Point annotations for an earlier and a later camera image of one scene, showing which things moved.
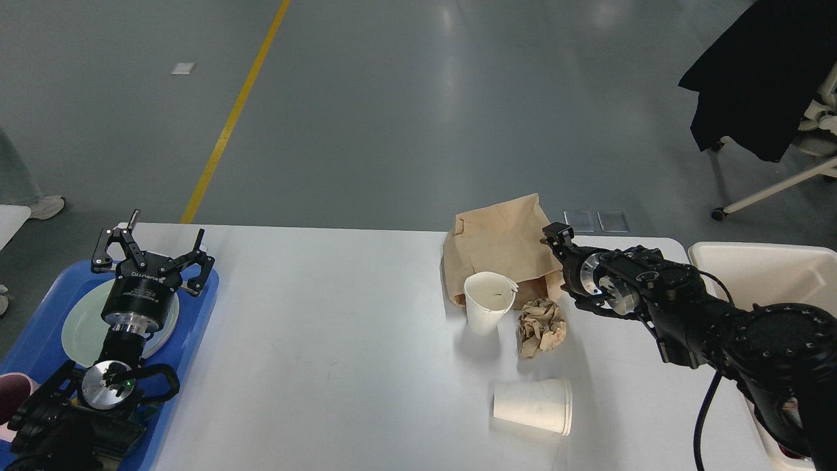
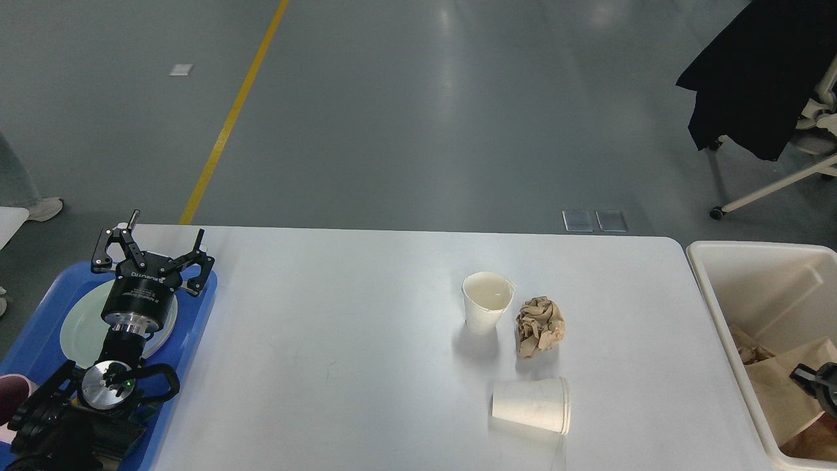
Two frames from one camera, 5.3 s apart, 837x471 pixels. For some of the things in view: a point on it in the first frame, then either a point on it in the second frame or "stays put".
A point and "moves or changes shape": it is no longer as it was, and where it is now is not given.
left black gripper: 141,297 stays put
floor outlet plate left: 580,220 stays put
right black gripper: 593,277 to 821,384
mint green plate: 83,330 stays put
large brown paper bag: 514,237 moves or changes shape
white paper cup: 488,296 stays put
